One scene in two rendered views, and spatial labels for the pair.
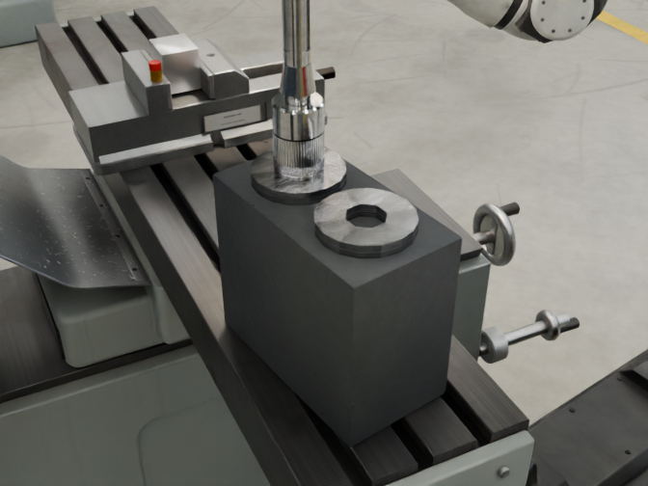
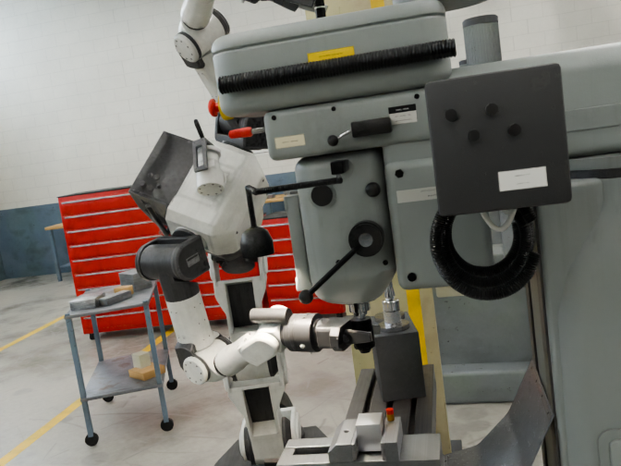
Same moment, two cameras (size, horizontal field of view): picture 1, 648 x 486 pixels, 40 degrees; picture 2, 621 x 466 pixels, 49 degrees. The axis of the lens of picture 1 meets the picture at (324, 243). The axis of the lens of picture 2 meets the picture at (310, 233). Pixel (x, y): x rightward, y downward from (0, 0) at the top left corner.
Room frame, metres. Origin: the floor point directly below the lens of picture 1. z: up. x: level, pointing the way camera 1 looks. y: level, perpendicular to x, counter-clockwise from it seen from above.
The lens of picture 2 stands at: (2.29, 1.00, 1.66)
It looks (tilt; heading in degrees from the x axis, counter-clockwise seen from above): 8 degrees down; 218
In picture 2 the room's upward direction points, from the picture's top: 8 degrees counter-clockwise
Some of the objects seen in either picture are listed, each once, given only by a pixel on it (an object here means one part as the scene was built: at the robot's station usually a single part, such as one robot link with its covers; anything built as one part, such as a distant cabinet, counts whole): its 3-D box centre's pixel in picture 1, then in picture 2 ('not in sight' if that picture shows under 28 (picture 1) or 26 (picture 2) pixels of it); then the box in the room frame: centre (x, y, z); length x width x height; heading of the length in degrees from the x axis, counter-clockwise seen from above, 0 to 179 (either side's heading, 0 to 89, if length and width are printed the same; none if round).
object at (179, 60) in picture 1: (175, 64); (371, 432); (1.16, 0.21, 1.03); 0.06 x 0.05 x 0.06; 26
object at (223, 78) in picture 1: (214, 67); (346, 439); (1.18, 0.16, 1.02); 0.12 x 0.06 x 0.04; 26
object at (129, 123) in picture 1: (199, 93); (359, 454); (1.17, 0.18, 0.98); 0.35 x 0.15 x 0.11; 116
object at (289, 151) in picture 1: (298, 139); (392, 312); (0.71, 0.02, 1.16); 0.05 x 0.05 x 0.06
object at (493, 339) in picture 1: (528, 332); not in sight; (1.19, -0.36, 0.51); 0.22 x 0.06 x 0.06; 116
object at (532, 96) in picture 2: not in sight; (496, 141); (1.26, 0.59, 1.62); 0.20 x 0.09 x 0.21; 116
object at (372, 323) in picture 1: (331, 279); (395, 352); (0.67, -0.01, 1.03); 0.22 x 0.12 x 0.20; 37
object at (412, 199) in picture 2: not in sight; (439, 214); (1.00, 0.35, 1.47); 0.24 x 0.19 x 0.26; 26
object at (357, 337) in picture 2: not in sight; (357, 337); (1.12, 0.18, 1.23); 0.06 x 0.02 x 0.03; 101
